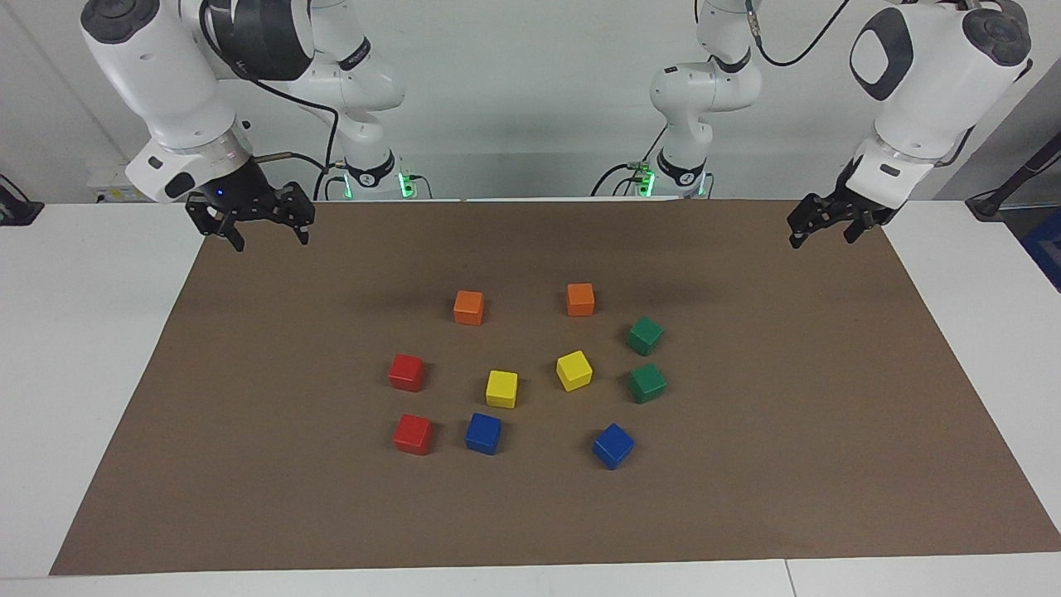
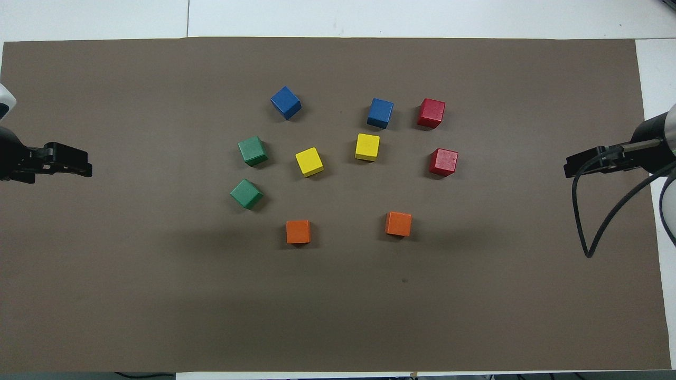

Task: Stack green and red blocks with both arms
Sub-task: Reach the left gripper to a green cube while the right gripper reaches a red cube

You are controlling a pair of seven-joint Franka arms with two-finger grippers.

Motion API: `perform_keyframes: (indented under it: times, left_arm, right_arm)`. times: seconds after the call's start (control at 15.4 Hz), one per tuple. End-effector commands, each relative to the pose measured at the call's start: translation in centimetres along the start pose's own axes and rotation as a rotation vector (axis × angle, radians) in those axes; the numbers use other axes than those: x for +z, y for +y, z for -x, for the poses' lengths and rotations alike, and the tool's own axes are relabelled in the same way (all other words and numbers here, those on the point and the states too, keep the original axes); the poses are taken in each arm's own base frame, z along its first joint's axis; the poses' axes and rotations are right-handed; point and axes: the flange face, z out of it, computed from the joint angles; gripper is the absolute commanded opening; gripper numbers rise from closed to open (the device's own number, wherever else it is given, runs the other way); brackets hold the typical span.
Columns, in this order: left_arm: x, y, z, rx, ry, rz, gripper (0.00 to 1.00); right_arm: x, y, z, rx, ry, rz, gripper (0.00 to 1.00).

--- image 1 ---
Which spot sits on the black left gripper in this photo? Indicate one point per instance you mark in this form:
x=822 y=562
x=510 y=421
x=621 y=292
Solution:
x=841 y=207

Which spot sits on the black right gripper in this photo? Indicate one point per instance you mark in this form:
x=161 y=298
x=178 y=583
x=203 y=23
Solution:
x=249 y=199

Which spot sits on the red wooden cube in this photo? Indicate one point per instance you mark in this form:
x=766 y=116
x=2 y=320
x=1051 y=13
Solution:
x=406 y=372
x=413 y=434

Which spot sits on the green wooden cube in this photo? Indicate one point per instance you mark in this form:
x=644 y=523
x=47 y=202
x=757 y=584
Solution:
x=645 y=336
x=646 y=383

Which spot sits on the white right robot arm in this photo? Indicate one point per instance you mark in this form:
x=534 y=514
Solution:
x=157 y=75

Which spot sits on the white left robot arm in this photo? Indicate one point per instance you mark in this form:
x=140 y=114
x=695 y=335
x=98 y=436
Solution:
x=928 y=91

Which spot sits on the white power strip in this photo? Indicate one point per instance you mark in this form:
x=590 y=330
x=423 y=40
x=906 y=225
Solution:
x=112 y=186

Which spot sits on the black stand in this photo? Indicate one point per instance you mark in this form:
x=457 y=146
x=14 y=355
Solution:
x=1015 y=178

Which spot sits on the orange wooden cube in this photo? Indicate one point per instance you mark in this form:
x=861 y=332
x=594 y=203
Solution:
x=580 y=299
x=468 y=308

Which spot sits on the blue crate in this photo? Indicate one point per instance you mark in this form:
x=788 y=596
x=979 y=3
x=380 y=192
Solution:
x=1046 y=249

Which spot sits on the small black floor object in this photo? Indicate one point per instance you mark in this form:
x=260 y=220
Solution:
x=16 y=211

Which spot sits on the brown table mat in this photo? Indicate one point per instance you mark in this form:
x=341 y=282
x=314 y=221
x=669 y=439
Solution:
x=746 y=497

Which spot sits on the yellow wooden cube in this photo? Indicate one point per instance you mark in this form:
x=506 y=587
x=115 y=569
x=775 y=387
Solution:
x=574 y=371
x=501 y=389

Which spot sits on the blue wooden cube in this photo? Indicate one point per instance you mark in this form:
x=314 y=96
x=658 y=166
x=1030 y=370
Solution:
x=483 y=433
x=613 y=446

